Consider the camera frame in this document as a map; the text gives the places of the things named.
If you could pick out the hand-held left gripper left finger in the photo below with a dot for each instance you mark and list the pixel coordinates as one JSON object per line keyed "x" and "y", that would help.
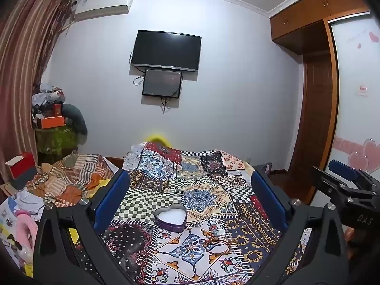
{"x": 114, "y": 197}

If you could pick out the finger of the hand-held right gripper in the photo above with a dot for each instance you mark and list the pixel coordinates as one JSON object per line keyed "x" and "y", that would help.
{"x": 326, "y": 181}
{"x": 341, "y": 169}

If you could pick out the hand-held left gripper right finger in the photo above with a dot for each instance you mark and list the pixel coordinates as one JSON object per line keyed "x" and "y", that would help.
{"x": 267, "y": 197}

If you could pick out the purple heart-shaped tin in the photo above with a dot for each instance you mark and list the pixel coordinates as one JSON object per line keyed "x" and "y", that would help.
{"x": 170, "y": 225}

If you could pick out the person's right hand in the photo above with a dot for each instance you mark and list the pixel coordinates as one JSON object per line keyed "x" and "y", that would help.
{"x": 351, "y": 239}

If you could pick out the yellow cloth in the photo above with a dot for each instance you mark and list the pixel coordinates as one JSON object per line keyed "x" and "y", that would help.
{"x": 104, "y": 183}

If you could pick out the orange striped cloth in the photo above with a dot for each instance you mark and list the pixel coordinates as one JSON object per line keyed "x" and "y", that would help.
{"x": 74, "y": 178}

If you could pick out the brown wooden door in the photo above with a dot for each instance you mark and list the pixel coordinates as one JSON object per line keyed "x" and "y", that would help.
{"x": 317, "y": 124}

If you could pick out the patchwork printed blanket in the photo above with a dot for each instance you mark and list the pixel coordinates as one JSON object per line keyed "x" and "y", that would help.
{"x": 202, "y": 184}

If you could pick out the yellow fuzzy object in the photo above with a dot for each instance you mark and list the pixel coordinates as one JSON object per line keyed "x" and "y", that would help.
{"x": 157, "y": 140}

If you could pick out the white heart-printed sliding door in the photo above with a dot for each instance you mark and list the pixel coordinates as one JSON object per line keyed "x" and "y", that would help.
{"x": 356, "y": 95}

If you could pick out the red door sticker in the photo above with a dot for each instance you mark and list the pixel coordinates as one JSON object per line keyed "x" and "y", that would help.
{"x": 362, "y": 90}

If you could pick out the white printed cloth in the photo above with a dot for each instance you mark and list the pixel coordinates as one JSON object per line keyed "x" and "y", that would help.
{"x": 20, "y": 202}

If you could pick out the red and white box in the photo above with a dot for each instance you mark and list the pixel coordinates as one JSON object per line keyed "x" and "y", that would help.
{"x": 23, "y": 168}

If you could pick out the pink cloth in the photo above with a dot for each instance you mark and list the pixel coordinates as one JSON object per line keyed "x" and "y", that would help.
{"x": 25, "y": 231}

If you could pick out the orange box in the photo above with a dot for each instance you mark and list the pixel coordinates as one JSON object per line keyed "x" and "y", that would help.
{"x": 52, "y": 122}

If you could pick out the small red-brown box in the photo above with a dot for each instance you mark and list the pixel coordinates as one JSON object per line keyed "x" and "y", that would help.
{"x": 57, "y": 109}

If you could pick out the pile of clothes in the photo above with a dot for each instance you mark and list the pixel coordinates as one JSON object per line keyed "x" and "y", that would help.
{"x": 47, "y": 96}

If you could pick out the wooden overhead cabinet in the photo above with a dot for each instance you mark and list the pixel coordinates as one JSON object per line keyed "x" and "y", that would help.
{"x": 299, "y": 17}

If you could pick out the brown striped curtain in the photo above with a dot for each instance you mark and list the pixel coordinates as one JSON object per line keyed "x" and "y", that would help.
{"x": 23, "y": 65}

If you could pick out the white air conditioner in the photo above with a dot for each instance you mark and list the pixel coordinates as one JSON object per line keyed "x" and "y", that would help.
{"x": 101, "y": 6}

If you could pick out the small black wall monitor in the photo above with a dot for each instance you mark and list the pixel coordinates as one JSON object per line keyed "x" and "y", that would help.
{"x": 161, "y": 82}

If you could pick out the black wall television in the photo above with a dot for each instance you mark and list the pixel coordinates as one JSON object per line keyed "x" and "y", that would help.
{"x": 166, "y": 50}

